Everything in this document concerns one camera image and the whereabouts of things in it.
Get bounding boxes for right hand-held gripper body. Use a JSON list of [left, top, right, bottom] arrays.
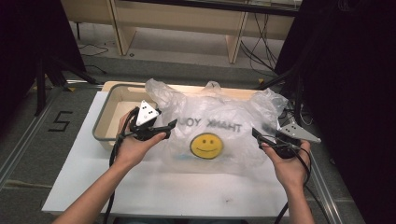
[[270, 122, 322, 160]]

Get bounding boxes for metal floor rail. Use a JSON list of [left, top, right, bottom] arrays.
[[0, 89, 68, 191], [288, 99, 346, 224]]

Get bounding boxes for hand-held gripper black cable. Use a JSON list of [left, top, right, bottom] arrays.
[[258, 135, 330, 224], [102, 106, 140, 224]]

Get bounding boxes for light wooden desk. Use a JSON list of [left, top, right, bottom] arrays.
[[60, 0, 302, 65]]

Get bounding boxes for person's left hand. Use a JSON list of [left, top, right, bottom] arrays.
[[115, 109, 168, 171]]

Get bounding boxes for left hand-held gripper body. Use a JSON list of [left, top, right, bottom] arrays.
[[128, 99, 163, 142]]

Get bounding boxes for black floor cable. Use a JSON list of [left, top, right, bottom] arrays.
[[76, 42, 110, 58], [83, 63, 108, 76]]

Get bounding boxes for beige bin with grey rim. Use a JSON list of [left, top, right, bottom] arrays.
[[92, 83, 161, 151]]

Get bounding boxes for white board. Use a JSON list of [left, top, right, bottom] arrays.
[[41, 91, 291, 218]]

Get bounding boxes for left hand-held gripper black cable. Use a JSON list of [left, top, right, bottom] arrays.
[[102, 106, 140, 224]]

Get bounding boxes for black tripod stand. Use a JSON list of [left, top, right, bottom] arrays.
[[257, 27, 312, 127], [34, 55, 98, 117]]

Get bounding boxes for person's right hand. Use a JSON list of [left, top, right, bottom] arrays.
[[261, 141, 313, 192]]

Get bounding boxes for clear smiley face plastic bag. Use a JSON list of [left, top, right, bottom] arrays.
[[144, 77, 290, 175]]

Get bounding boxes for black curtain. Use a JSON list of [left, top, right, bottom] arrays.
[[0, 0, 87, 133], [274, 0, 396, 224]]

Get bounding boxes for tangled black cables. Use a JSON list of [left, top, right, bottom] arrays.
[[278, 97, 314, 127]]

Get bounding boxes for right hand-held gripper black cable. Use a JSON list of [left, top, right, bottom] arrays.
[[258, 135, 330, 224]]

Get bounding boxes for black cable bundle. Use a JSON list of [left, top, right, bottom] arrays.
[[238, 12, 280, 78]]

